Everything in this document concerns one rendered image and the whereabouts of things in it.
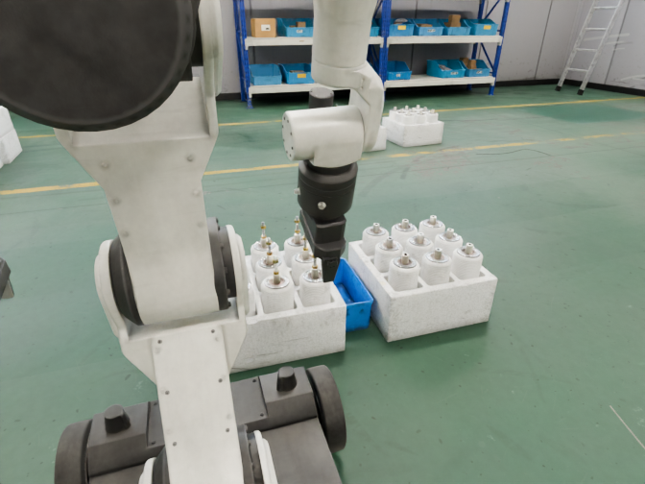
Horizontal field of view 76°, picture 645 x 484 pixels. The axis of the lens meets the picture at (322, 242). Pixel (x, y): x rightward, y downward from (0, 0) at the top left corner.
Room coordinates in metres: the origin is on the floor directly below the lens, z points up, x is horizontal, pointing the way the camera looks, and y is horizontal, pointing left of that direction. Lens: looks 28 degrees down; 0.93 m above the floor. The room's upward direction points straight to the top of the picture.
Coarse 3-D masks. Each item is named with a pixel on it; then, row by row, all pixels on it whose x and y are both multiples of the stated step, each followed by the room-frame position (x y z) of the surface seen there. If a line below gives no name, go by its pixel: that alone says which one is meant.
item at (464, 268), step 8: (456, 256) 1.20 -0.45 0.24; (464, 256) 1.19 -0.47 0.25; (480, 256) 1.19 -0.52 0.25; (456, 264) 1.20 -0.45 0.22; (464, 264) 1.18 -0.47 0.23; (472, 264) 1.17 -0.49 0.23; (480, 264) 1.18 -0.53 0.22; (456, 272) 1.19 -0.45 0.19; (464, 272) 1.18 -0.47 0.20; (472, 272) 1.17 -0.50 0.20
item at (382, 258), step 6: (378, 252) 1.24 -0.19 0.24; (384, 252) 1.23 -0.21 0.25; (390, 252) 1.22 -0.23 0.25; (396, 252) 1.22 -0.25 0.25; (402, 252) 1.25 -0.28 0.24; (378, 258) 1.24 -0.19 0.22; (384, 258) 1.22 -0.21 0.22; (390, 258) 1.22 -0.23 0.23; (378, 264) 1.23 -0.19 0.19; (384, 264) 1.22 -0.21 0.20; (378, 270) 1.23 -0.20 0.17; (384, 270) 1.22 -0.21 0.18
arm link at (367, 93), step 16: (320, 64) 0.52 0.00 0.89; (368, 64) 0.54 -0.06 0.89; (320, 80) 0.52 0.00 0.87; (336, 80) 0.52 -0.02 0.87; (352, 80) 0.52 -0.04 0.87; (368, 80) 0.53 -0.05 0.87; (352, 96) 0.59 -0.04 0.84; (368, 96) 0.53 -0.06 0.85; (368, 112) 0.54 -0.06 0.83; (368, 128) 0.55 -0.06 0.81; (368, 144) 0.56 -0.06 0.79
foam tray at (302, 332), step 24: (336, 288) 1.11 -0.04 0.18; (288, 312) 0.98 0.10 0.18; (312, 312) 0.99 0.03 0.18; (336, 312) 1.01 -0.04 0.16; (264, 336) 0.95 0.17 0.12; (288, 336) 0.97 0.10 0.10; (312, 336) 0.99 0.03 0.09; (336, 336) 1.01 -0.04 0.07; (240, 360) 0.93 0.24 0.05; (264, 360) 0.94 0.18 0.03; (288, 360) 0.97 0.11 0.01
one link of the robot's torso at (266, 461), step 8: (256, 432) 0.46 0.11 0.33; (256, 440) 0.44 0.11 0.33; (264, 440) 0.46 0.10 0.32; (264, 448) 0.43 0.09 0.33; (264, 456) 0.41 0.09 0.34; (152, 464) 0.40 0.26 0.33; (264, 464) 0.40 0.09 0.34; (272, 464) 0.41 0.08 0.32; (144, 472) 0.39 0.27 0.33; (152, 472) 0.39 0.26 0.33; (264, 472) 0.39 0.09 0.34; (272, 472) 0.40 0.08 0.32; (144, 480) 0.38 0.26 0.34; (152, 480) 0.38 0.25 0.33; (264, 480) 0.38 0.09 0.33; (272, 480) 0.39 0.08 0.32
